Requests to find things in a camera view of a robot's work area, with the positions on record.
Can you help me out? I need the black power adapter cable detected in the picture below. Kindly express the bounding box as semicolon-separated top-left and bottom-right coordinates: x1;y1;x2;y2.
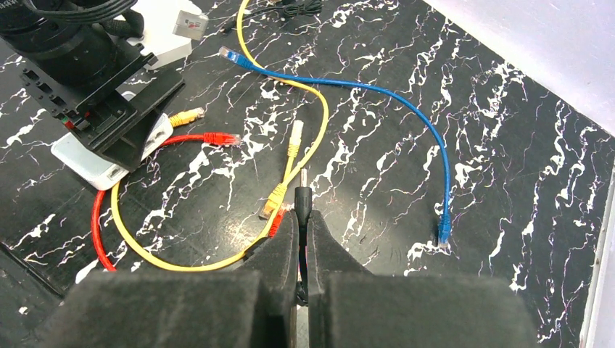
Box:
292;167;314;308

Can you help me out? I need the long yellow ethernet cable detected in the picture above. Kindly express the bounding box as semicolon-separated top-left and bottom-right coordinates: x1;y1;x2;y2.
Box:
110;0;331;273

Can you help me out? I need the short yellow ethernet cable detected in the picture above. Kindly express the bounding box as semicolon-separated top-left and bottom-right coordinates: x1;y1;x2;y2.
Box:
259;119;305;222

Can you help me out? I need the blue ethernet cable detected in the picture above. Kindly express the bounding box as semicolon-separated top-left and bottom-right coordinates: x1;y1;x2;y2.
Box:
218;46;453;249

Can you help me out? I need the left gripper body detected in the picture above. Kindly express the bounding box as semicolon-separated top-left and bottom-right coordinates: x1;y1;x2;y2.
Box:
20;48;185;144

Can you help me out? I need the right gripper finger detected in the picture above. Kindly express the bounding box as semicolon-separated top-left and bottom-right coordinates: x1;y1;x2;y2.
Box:
98;103;167;172

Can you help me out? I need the red ethernet cable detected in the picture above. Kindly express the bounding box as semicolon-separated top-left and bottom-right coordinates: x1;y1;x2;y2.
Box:
91;132;292;273

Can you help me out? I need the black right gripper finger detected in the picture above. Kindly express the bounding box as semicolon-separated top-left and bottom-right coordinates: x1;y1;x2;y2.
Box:
41;212;298;347
307;211;537;347

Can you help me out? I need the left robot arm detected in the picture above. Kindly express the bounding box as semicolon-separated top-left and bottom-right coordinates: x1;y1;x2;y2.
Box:
1;1;287;347

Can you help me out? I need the black adapter with cable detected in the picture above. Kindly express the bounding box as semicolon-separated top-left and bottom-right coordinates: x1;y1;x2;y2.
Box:
242;0;323;20

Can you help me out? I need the white network switch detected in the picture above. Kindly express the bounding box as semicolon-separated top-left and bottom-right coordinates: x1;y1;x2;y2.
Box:
51;113;173;191

